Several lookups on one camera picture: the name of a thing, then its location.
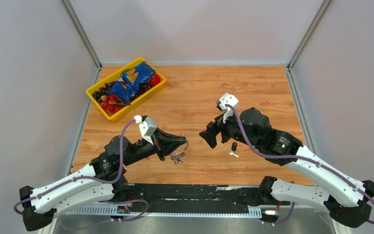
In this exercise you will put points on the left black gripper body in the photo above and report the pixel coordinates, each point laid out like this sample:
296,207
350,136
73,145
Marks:
157,147

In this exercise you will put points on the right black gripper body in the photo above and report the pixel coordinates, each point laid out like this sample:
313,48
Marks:
231,128

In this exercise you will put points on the key with black tag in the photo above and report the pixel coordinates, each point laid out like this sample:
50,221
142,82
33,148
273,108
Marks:
233,149

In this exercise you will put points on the large metal keyring with keys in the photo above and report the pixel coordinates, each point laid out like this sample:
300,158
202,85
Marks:
178,149

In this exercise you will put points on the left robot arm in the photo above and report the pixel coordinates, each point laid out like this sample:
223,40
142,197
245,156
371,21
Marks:
101,179

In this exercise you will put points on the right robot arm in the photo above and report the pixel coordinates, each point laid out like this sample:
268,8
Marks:
348,201

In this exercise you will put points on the yellow plastic bin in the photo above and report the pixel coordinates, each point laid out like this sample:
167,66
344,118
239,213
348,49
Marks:
126,107

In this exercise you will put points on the dark grape bunch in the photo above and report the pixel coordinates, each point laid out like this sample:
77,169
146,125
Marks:
142,88

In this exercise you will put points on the red strawberries cluster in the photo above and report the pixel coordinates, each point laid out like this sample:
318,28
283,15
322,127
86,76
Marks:
110,104

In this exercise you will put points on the red apple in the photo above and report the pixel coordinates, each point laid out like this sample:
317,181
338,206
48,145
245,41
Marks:
154,80

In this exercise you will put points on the blue snack bag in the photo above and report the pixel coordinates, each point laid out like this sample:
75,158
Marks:
129,81

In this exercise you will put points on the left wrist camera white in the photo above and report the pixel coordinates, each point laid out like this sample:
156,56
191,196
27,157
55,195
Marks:
147,127

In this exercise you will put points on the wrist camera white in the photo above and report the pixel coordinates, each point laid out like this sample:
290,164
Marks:
224,104
147,127

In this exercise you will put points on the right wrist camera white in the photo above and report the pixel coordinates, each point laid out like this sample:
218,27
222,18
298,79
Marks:
224,104

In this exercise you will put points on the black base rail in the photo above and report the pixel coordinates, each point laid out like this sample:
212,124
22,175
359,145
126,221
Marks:
196,198

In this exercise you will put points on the aluminium frame rail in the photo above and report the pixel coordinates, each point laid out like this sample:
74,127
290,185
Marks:
134,218

